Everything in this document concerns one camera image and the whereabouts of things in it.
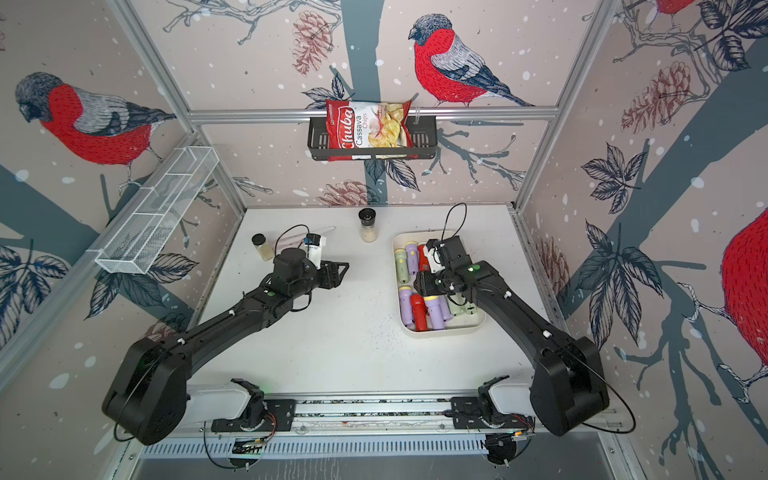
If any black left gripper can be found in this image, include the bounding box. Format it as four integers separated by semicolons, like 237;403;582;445
289;258;349;301

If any red flashlight white cap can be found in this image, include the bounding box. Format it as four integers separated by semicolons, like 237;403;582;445
417;243;431;271

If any purple flashlight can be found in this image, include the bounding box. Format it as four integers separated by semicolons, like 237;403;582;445
398;286;414;328
405;241;419;276

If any purple flashlight horizontal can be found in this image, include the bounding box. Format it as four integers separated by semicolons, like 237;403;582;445
424;295;445;330

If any dark red flashlight horizontal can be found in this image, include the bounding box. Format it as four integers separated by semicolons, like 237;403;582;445
410;293;428;332

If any green flashlight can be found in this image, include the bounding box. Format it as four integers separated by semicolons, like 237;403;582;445
447;296;476;317
394;249;410;285

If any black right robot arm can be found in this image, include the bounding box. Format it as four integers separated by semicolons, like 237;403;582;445
415;236;610;436

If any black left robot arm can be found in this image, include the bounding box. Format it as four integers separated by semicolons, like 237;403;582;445
101;247;349;445

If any cream plastic storage tray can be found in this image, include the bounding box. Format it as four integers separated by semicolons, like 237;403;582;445
391;231;486;339

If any glass grinder with black cap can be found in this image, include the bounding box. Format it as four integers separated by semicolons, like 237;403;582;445
358;207;378;243

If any small jar with black lid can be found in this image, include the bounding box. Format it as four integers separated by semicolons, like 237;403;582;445
251;233;275;262

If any red cassava chips bag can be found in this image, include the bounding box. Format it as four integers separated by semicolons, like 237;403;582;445
326;100;413;151

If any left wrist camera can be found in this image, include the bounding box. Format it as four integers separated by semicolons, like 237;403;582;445
302;233;326;269

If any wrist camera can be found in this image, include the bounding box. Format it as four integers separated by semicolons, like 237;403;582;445
424;240;444;273
302;233;326;269

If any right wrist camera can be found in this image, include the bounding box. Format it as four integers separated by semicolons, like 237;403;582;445
424;240;444;273

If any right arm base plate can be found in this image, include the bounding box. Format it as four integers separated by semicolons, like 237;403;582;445
442;397;535;431

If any black wall basket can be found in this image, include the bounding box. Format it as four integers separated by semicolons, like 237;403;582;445
307;116;438;161

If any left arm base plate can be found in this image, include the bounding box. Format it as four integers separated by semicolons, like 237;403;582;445
210;399;297;434

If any white wire mesh basket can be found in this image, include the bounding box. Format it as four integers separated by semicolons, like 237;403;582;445
95;145;219;274

